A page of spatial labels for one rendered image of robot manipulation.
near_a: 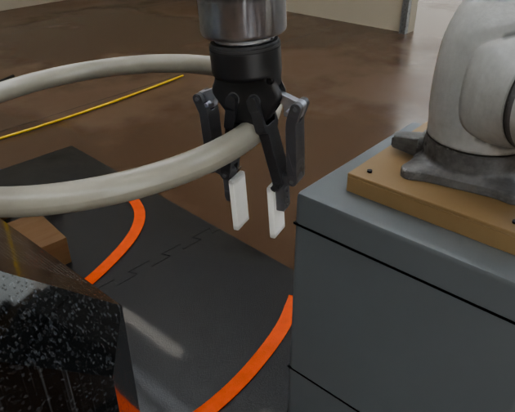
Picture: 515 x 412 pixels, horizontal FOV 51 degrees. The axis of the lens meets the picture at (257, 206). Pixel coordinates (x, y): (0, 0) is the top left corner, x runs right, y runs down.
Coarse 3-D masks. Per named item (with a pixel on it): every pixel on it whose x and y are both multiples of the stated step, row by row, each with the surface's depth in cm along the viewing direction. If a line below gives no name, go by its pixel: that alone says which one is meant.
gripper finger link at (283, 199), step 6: (300, 174) 62; (288, 186) 64; (276, 192) 64; (282, 192) 63; (288, 192) 64; (276, 198) 64; (282, 198) 64; (288, 198) 64; (276, 204) 64; (282, 204) 64; (288, 204) 65; (282, 210) 64
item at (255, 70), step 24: (216, 48) 55; (240, 48) 54; (264, 48) 54; (216, 72) 56; (240, 72) 55; (264, 72) 55; (216, 96) 60; (240, 96) 59; (264, 96) 58; (240, 120) 61
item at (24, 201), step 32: (96, 64) 90; (128, 64) 90; (160, 64) 89; (192, 64) 87; (0, 96) 83; (160, 160) 54; (192, 160) 54; (224, 160) 57; (0, 192) 51; (32, 192) 51; (64, 192) 50; (96, 192) 51; (128, 192) 52
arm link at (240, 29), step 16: (208, 0) 52; (224, 0) 51; (240, 0) 51; (256, 0) 51; (272, 0) 52; (208, 16) 53; (224, 16) 52; (240, 16) 51; (256, 16) 52; (272, 16) 52; (208, 32) 53; (224, 32) 52; (240, 32) 52; (256, 32) 52; (272, 32) 53
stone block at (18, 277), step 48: (0, 240) 90; (0, 288) 72; (48, 288) 79; (96, 288) 94; (0, 336) 69; (48, 336) 76; (96, 336) 84; (0, 384) 69; (48, 384) 75; (96, 384) 82
